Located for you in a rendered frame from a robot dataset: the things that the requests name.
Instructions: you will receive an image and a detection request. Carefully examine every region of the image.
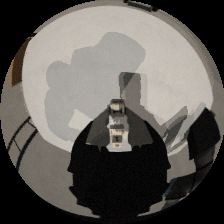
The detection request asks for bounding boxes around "beige cube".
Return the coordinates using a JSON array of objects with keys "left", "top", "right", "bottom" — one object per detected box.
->
[
  {"left": 110, "top": 99, "right": 125, "bottom": 117},
  {"left": 112, "top": 136, "right": 122, "bottom": 147}
]

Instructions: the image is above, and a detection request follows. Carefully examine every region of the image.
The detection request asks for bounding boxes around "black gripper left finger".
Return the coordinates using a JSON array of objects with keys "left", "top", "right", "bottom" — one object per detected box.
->
[{"left": 67, "top": 107, "right": 111, "bottom": 173}]

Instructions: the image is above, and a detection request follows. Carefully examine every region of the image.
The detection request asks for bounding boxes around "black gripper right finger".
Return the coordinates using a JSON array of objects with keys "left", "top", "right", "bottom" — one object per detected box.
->
[{"left": 125, "top": 107, "right": 171, "bottom": 170}]

